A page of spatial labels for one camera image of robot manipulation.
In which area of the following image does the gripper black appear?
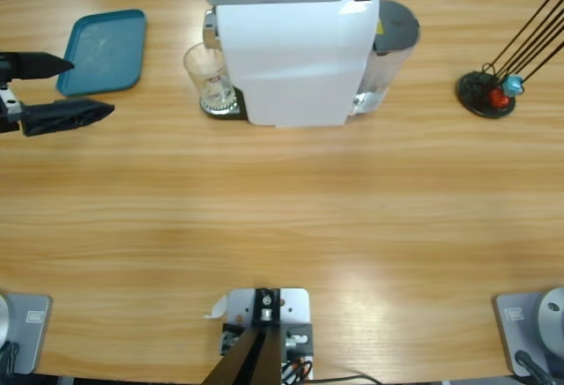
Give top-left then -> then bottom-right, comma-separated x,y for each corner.
0,51 -> 116,137

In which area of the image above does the clear drinking glass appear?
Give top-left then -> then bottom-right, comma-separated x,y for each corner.
182,42 -> 237,115

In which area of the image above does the white capsule coffee machine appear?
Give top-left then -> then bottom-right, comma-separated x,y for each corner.
199,0 -> 422,130

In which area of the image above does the red coffee capsule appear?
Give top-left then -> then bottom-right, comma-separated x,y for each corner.
488,87 -> 513,109

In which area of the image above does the blue coffee capsule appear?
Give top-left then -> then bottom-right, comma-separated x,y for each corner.
503,74 -> 526,98

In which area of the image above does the teal plastic tray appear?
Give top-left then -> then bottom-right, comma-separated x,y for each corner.
56,9 -> 147,98

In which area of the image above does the white tape scrap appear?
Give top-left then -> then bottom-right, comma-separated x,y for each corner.
202,295 -> 229,321

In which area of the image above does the black capsule holder with rods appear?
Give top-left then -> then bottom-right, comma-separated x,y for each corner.
456,0 -> 564,120

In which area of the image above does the arm grey base plate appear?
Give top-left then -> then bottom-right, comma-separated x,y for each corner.
492,286 -> 564,380
0,292 -> 53,377

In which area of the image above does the black base cable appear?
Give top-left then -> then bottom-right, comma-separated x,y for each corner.
0,341 -> 21,375
514,349 -> 559,385

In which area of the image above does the white mount block dark post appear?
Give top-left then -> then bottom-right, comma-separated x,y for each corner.
203,286 -> 316,385

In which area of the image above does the black mount cable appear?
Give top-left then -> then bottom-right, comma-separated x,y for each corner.
314,373 -> 385,385

